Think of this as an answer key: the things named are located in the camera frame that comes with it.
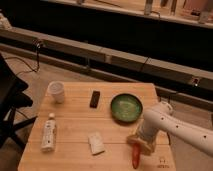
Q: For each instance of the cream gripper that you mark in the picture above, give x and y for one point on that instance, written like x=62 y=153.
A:
x=141 y=146

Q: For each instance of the red pepper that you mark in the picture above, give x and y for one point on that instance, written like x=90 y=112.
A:
x=135 y=156

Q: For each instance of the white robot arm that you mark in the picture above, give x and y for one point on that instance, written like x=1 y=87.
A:
x=159 y=117

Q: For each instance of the green bowl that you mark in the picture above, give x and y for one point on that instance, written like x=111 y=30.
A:
x=126 y=108

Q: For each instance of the black rectangular block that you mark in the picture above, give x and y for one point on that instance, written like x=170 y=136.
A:
x=94 y=99

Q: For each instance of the white plastic bottle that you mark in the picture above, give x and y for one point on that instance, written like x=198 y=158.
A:
x=49 y=134

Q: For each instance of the white paper cup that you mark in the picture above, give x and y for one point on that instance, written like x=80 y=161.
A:
x=56 y=90

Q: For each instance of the black office chair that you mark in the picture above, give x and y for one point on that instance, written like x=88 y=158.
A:
x=12 y=98

